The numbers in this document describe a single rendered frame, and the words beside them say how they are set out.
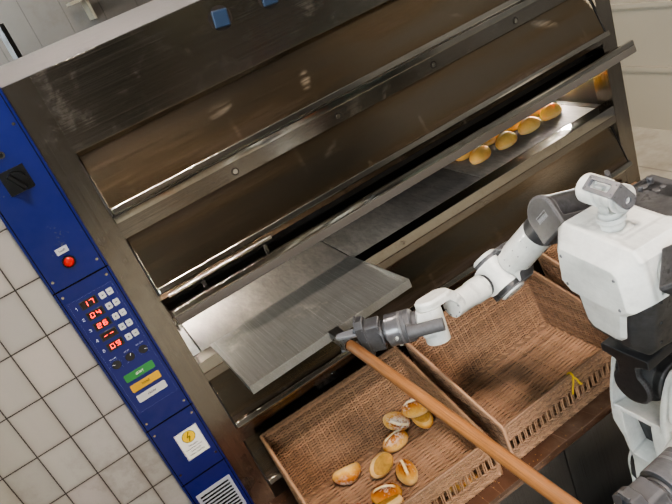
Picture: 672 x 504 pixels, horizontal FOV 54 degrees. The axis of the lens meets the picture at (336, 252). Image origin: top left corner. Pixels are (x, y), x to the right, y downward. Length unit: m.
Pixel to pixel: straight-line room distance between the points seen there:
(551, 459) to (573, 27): 1.47
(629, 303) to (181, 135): 1.19
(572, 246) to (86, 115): 1.22
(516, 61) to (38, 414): 1.85
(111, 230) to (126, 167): 0.17
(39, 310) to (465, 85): 1.47
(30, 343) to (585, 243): 1.41
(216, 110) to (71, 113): 0.38
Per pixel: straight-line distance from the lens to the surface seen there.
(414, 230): 2.25
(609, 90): 2.77
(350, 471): 2.26
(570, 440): 2.23
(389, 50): 2.10
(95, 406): 2.05
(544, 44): 2.50
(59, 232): 1.83
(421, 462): 2.26
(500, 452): 1.36
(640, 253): 1.45
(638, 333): 1.58
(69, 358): 1.97
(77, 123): 1.82
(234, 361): 1.98
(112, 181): 1.85
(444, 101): 2.24
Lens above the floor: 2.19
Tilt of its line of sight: 26 degrees down
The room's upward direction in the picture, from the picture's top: 23 degrees counter-clockwise
